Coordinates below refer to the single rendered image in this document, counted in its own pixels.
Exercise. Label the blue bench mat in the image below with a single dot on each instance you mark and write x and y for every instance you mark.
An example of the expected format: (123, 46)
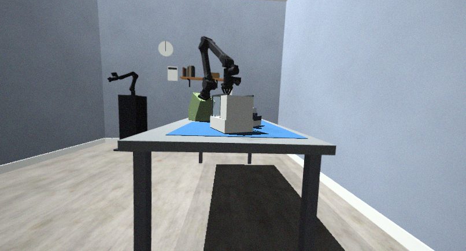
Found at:
(265, 130)

